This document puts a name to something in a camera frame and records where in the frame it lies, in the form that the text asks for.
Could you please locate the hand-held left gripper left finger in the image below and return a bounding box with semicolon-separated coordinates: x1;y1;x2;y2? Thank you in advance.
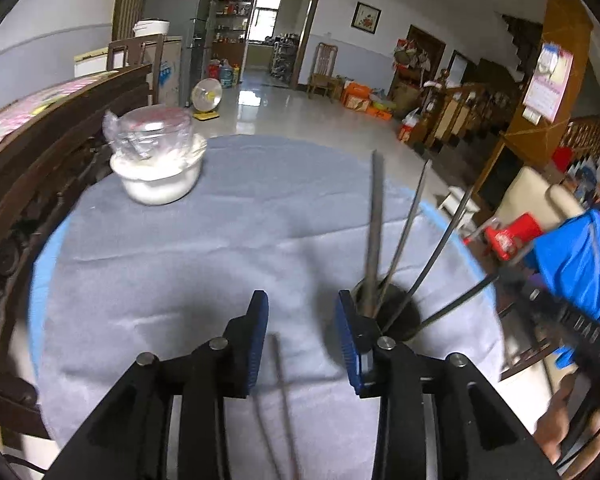
55;290;271;480

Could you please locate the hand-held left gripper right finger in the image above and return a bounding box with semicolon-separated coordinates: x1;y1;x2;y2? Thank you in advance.
336;290;561;480

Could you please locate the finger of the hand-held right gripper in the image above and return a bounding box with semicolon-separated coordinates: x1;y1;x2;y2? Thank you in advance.
495;267;542;307

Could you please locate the dark thin chopstick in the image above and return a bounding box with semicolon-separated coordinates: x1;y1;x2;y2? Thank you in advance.
377;160;434;314
417;274;504;331
382;186;476;335
362;150;387;319
270;334;304;480

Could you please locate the grey metal chopstick holder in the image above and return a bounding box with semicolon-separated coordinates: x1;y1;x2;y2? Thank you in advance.
352;282;424;344

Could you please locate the person's right forearm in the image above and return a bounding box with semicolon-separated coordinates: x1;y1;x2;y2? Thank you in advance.
534;374;600;480

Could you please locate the red plastic chair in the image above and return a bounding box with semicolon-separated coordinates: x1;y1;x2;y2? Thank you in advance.
462;212;547;262

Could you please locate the blue cloth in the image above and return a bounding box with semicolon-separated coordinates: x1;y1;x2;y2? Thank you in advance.
533;208;600;369

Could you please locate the beige armchair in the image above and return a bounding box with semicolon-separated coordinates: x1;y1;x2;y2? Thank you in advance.
494;166;587;242

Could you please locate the white step stool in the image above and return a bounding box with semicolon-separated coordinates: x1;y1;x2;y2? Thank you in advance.
438;187;481;226

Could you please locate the grey table cloth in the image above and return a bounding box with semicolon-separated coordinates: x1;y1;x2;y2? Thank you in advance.
30;135;507;480

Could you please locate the wooden stair railing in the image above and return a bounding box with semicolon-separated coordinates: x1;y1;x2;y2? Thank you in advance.
419;82;522;152

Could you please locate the red and white bag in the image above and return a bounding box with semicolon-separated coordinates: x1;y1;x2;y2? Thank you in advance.
398;109;422;144

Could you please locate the white bowl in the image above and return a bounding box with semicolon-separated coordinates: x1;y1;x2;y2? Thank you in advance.
110;134;209;206

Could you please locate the blue table cover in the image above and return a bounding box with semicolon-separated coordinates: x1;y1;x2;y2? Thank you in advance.
27;185;487;378

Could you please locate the clear plastic bag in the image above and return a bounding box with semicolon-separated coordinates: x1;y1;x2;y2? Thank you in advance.
102;107;197;165

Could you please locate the orange cardboard box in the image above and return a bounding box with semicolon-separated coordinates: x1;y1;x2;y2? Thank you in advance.
342;82;374;111

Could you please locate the small desk fan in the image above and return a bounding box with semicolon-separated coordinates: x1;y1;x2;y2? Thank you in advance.
190;78;224;121

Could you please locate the carved wooden sideboard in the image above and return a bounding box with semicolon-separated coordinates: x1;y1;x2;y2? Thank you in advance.
0;62;154;442

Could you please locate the white cabinet with blue print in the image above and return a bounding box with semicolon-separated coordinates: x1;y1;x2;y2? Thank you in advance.
154;35;184;109

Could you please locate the dark wooden chair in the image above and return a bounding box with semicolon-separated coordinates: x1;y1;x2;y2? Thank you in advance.
107;33;164;107

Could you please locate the pink checkered mat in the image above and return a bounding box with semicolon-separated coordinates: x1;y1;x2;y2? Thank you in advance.
0;72;122;157

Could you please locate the white chest freezer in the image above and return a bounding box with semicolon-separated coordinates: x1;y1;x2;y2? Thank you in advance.
73;47;111;79

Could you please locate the pantry shelf with goods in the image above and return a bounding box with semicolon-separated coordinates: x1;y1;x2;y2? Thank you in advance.
212;0;249;44

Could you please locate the grey refrigerator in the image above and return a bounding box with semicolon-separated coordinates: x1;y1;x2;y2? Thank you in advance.
142;0;219;109

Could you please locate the white rice cooker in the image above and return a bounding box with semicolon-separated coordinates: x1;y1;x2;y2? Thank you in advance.
132;18;171;39

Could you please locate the pink wall calendar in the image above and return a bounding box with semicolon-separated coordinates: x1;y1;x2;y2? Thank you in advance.
523;42;575;124

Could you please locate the framed wall picture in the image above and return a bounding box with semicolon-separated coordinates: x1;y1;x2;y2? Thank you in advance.
350;1;383;35

